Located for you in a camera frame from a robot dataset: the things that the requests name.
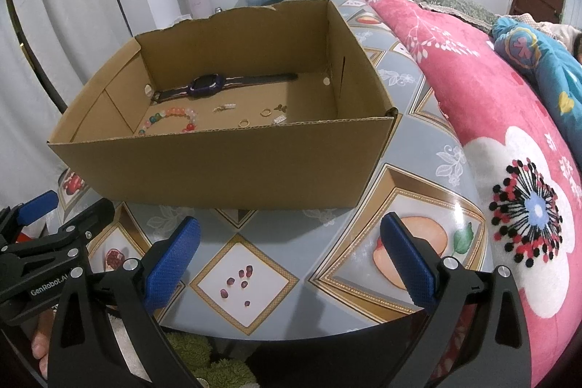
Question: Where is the white curtain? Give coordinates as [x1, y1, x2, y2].
[0, 0, 183, 207]

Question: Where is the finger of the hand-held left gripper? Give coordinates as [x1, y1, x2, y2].
[0, 198, 115, 269]
[0, 190, 60, 248]

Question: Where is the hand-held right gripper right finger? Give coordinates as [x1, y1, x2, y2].
[379, 212, 533, 388]

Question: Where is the person's left hand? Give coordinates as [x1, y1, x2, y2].
[31, 307, 56, 378]

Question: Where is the dark purple wristwatch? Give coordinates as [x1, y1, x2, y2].
[152, 72, 298, 102]

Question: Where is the blue printed blanket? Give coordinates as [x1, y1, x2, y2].
[491, 16, 582, 139]

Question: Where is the black metal pole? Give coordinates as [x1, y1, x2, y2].
[4, 0, 65, 113]

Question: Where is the pink floral blanket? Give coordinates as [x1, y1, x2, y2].
[355, 0, 582, 388]

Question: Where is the colourful beaded bracelet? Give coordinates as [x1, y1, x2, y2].
[139, 106, 201, 136]

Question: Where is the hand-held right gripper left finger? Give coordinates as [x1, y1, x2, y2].
[48, 215, 214, 388]

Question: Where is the green fluffy cloth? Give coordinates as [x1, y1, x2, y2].
[166, 331, 258, 388]

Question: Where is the brown cardboard box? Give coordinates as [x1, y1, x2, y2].
[47, 0, 398, 211]

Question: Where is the grey patterned blanket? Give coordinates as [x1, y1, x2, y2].
[386, 0, 496, 29]

